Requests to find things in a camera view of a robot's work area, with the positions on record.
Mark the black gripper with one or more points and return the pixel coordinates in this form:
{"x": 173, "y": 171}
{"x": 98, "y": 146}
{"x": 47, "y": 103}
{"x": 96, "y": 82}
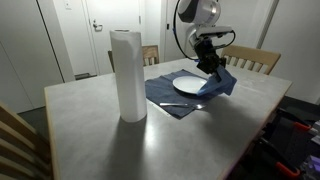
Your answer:
{"x": 209, "y": 61}

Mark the blue cloth rag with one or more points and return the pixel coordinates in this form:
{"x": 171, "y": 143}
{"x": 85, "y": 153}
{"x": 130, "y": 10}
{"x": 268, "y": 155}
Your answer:
{"x": 226, "y": 85}

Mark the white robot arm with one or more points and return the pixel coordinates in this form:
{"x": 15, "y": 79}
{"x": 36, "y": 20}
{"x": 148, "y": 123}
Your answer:
{"x": 202, "y": 15}

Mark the white round plate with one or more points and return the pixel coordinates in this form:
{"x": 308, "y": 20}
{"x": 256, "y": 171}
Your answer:
{"x": 188, "y": 84}

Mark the silver fork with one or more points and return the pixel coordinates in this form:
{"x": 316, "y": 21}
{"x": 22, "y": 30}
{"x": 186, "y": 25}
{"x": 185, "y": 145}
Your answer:
{"x": 195, "y": 106}

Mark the wooden chair near roll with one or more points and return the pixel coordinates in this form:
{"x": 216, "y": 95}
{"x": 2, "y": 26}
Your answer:
{"x": 257, "y": 60}

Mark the dark blue placemat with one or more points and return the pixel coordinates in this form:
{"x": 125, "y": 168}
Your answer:
{"x": 161, "y": 90}

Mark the wooden chair by door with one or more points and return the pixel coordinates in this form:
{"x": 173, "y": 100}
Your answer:
{"x": 150, "y": 55}

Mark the red black clamp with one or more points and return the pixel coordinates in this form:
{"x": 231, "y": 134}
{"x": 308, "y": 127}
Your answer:
{"x": 299, "y": 123}

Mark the white paper towel roll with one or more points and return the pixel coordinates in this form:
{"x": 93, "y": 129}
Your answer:
{"x": 127, "y": 58}

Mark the orange black clamp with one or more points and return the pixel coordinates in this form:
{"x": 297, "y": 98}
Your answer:
{"x": 281, "y": 164}

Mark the wooden chair foreground left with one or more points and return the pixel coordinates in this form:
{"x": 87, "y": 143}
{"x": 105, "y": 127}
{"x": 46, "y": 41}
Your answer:
{"x": 24, "y": 153}

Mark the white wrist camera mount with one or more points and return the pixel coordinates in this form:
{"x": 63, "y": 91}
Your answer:
{"x": 213, "y": 31}

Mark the silver door handle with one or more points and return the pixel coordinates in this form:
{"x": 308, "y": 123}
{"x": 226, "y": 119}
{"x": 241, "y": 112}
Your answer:
{"x": 97, "y": 27}

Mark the white light switch plate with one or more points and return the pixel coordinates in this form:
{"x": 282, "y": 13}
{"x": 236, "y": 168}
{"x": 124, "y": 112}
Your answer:
{"x": 67, "y": 4}

